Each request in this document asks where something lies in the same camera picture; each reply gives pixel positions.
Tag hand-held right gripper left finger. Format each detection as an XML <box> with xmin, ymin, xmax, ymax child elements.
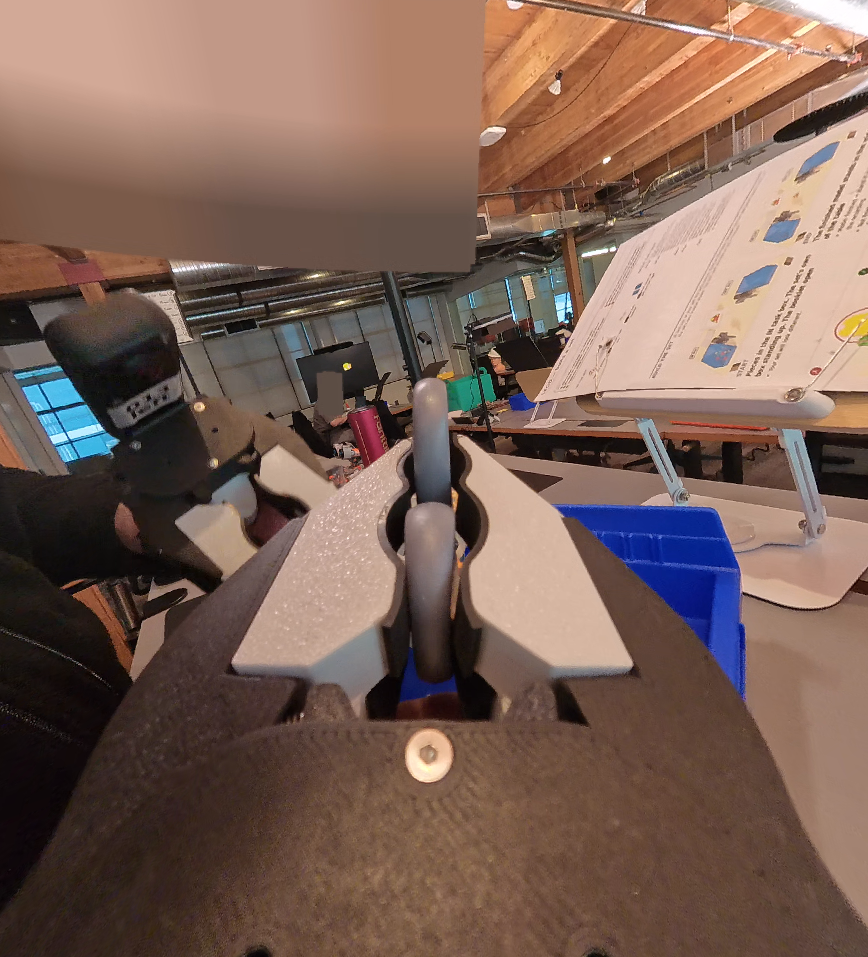
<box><xmin>231</xmin><ymin>440</ymin><xmax>414</xmax><ymax>721</ymax></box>

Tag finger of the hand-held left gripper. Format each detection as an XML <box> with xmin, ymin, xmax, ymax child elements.
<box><xmin>174</xmin><ymin>477</ymin><xmax>261</xmax><ymax>577</ymax></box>
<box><xmin>257</xmin><ymin>443</ymin><xmax>338</xmax><ymax>512</ymax></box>

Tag small tan book stand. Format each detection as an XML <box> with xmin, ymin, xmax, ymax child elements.
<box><xmin>516</xmin><ymin>366</ymin><xmax>564</xmax><ymax>429</ymax></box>

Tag person's left forearm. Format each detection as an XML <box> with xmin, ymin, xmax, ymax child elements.
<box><xmin>0</xmin><ymin>430</ymin><xmax>132</xmax><ymax>592</ymax></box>

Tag person's black clothing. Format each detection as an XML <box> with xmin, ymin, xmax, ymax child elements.
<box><xmin>0</xmin><ymin>523</ymin><xmax>136</xmax><ymax>957</ymax></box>

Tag pink metal bottle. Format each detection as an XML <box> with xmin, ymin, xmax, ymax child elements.
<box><xmin>348</xmin><ymin>406</ymin><xmax>391</xmax><ymax>469</ymax></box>

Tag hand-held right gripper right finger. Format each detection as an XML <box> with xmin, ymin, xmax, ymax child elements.
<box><xmin>452</xmin><ymin>434</ymin><xmax>634</xmax><ymax>721</ymax></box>

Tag black monitor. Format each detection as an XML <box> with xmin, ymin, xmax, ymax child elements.
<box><xmin>295</xmin><ymin>342</ymin><xmax>381</xmax><ymax>406</ymax></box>

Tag black tripod pole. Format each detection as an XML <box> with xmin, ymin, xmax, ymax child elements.
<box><xmin>382</xmin><ymin>271</ymin><xmax>425</xmax><ymax>390</ymax></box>

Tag person's left hand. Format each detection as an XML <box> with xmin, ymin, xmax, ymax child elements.
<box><xmin>113</xmin><ymin>502</ymin><xmax>145</xmax><ymax>556</ymax></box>

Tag small blue plastic bin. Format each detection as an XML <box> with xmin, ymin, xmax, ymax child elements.
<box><xmin>554</xmin><ymin>504</ymin><xmax>747</xmax><ymax>700</ymax></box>

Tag grey orange handled scissors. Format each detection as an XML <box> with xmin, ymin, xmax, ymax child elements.
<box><xmin>403</xmin><ymin>377</ymin><xmax>459</xmax><ymax>683</ymax></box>

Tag printed instruction sheet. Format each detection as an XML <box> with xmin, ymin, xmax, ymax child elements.
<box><xmin>535</xmin><ymin>97</ymin><xmax>868</xmax><ymax>402</ymax></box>

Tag green storage crate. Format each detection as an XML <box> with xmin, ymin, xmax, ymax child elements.
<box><xmin>445</xmin><ymin>374</ymin><xmax>496</xmax><ymax>414</ymax></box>

